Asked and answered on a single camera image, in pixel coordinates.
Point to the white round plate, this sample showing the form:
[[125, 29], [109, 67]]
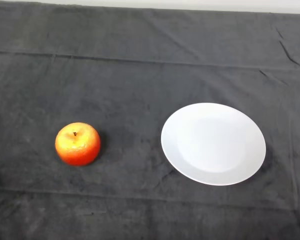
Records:
[[213, 145]]

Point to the black cloth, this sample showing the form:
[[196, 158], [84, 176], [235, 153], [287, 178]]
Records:
[[130, 75]]

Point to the red yellow apple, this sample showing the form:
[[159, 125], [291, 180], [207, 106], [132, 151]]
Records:
[[77, 147]]

